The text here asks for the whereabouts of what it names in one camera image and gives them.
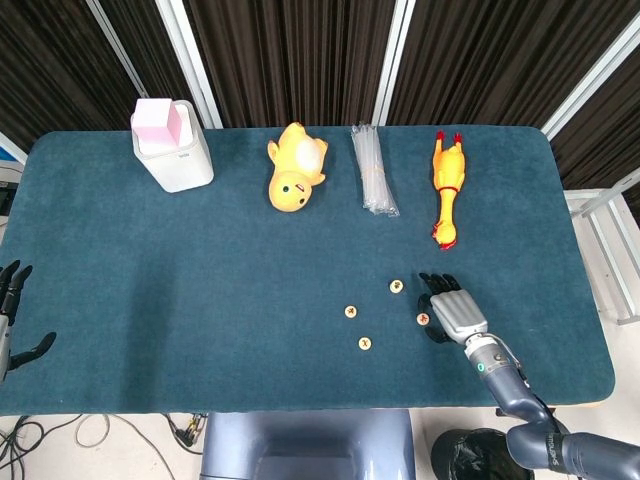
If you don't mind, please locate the black plug cable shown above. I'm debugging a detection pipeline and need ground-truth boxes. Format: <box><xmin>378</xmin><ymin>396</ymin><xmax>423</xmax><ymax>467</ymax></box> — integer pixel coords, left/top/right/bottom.
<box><xmin>164</xmin><ymin>412</ymin><xmax>207</xmax><ymax>456</ymax></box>

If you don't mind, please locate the pink paper box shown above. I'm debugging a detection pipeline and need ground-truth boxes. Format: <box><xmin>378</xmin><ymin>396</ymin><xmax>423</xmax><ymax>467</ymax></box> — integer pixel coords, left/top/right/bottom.
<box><xmin>133</xmin><ymin>98</ymin><xmax>183</xmax><ymax>151</ymax></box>

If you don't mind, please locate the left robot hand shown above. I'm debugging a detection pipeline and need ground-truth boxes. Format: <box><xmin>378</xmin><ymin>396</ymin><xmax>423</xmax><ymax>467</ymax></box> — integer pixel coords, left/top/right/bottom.
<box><xmin>0</xmin><ymin>259</ymin><xmax>59</xmax><ymax>386</ymax></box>

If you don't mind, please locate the white and blue panel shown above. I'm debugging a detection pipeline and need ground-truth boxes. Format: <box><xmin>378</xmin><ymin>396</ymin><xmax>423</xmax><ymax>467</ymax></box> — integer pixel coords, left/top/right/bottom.
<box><xmin>0</xmin><ymin>130</ymin><xmax>27</xmax><ymax>166</ymax></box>

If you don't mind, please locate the aluminium frame rack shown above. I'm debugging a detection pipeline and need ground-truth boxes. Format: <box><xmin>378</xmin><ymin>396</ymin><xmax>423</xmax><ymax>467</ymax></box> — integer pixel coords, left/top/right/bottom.
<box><xmin>564</xmin><ymin>167</ymin><xmax>640</xmax><ymax>327</ymax></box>

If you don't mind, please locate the thin grey pole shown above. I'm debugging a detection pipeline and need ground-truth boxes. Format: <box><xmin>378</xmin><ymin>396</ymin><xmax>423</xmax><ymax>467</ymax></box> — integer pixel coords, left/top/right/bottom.
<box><xmin>84</xmin><ymin>0</ymin><xmax>150</xmax><ymax>99</ymax></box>

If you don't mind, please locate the yellow rubber chicken toy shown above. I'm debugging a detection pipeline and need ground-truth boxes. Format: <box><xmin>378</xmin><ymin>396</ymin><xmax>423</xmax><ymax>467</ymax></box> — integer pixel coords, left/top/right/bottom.
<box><xmin>431</xmin><ymin>131</ymin><xmax>468</xmax><ymax>251</ymax></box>

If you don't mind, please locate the black trash bin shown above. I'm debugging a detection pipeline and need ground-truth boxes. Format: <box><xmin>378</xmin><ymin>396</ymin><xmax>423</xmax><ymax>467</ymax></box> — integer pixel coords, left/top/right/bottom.
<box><xmin>430</xmin><ymin>427</ymin><xmax>531</xmax><ymax>480</ymax></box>

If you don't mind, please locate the black floor cable bundle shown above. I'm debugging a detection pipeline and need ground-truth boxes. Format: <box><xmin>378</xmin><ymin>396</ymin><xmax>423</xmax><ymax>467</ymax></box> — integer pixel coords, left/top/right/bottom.
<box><xmin>0</xmin><ymin>414</ymin><xmax>66</xmax><ymax>480</ymax></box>

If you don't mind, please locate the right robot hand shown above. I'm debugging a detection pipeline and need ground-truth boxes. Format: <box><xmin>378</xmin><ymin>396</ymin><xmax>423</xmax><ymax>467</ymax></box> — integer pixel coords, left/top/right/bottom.
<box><xmin>417</xmin><ymin>271</ymin><xmax>490</xmax><ymax>348</ymax></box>

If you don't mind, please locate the white plastic bin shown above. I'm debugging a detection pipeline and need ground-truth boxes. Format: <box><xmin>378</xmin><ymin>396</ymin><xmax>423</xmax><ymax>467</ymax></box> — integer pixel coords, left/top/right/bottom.
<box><xmin>130</xmin><ymin>98</ymin><xmax>215</xmax><ymax>194</ymax></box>

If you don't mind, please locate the teal table cloth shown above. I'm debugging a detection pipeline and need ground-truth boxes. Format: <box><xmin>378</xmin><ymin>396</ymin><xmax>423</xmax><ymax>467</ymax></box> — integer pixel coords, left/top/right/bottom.
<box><xmin>0</xmin><ymin>125</ymin><xmax>616</xmax><ymax>417</ymax></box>

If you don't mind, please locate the black box device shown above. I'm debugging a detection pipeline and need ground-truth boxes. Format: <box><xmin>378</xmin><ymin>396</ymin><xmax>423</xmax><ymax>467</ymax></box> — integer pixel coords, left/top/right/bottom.
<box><xmin>0</xmin><ymin>182</ymin><xmax>19</xmax><ymax>217</ymax></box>

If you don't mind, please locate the white frame post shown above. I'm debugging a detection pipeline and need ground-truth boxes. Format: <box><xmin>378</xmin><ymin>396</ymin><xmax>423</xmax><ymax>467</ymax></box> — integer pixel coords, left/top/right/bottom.
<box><xmin>541</xmin><ymin>14</ymin><xmax>640</xmax><ymax>141</ymax></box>
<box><xmin>154</xmin><ymin>0</ymin><xmax>224</xmax><ymax>129</ymax></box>
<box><xmin>372</xmin><ymin>0</ymin><xmax>417</xmax><ymax>126</ymax></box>

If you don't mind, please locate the blue-grey robot torso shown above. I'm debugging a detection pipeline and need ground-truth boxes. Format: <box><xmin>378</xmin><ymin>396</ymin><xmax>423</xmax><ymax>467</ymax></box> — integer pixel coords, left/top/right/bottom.
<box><xmin>199</xmin><ymin>409</ymin><xmax>417</xmax><ymax>480</ymax></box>

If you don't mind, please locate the black pleated curtain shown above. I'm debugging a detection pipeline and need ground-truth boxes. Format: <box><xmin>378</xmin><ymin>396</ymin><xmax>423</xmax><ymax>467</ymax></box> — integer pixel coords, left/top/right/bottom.
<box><xmin>0</xmin><ymin>0</ymin><xmax>640</xmax><ymax>221</ymax></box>

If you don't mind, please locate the clear bag of straws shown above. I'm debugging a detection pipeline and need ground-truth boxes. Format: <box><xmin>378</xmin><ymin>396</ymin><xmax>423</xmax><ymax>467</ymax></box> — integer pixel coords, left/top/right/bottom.
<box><xmin>350</xmin><ymin>123</ymin><xmax>401</xmax><ymax>218</ymax></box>

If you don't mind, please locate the grey floor cable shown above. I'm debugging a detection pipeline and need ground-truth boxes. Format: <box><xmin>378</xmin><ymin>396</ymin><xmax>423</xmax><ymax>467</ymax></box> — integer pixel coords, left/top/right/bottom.
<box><xmin>74</xmin><ymin>413</ymin><xmax>166</xmax><ymax>480</ymax></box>

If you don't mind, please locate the yellow plush duck toy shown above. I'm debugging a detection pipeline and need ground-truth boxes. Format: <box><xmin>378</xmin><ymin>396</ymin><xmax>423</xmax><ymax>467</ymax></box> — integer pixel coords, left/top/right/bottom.
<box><xmin>267</xmin><ymin>121</ymin><xmax>330</xmax><ymax>214</ymax></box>

